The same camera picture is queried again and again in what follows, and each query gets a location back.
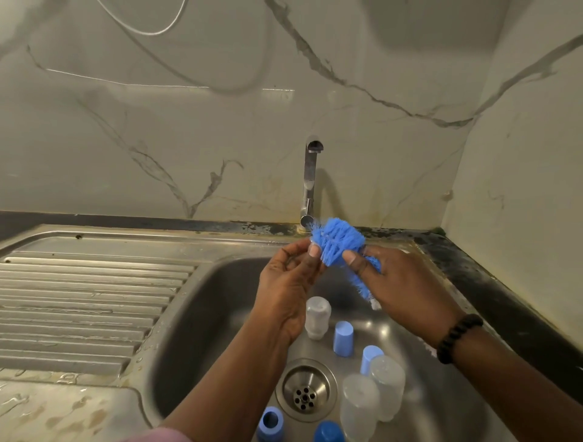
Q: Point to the blue and white bottle brush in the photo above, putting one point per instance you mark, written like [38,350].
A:
[337,237]

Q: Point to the pink shirt sleeve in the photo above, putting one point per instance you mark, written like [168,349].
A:
[159,435]

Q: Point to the metal sink drain strainer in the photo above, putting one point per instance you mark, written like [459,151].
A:
[306,390]

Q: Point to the blue cylindrical bottle cap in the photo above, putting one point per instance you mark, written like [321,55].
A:
[343,339]
[368,353]

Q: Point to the person's left forearm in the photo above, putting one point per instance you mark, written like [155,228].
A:
[232,387]

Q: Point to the chrome sink faucet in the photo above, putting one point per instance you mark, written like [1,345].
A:
[309,182]

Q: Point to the translucent bottle front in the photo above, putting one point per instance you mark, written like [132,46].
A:
[359,410]

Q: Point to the translucent bottle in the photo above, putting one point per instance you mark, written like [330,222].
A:
[359,410]
[388,390]

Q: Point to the cartoon print baby bottle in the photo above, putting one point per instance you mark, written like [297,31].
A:
[318,319]

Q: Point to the person's right hand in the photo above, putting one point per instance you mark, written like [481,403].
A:
[410,291]

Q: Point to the dark blue dome cap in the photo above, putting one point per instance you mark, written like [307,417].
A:
[329,432]

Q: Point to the person's right forearm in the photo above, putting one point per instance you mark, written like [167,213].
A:
[519,387]

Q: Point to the person's left hand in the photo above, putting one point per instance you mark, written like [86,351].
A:
[284,287]

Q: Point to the stainless steel sink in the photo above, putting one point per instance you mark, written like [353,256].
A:
[82,300]

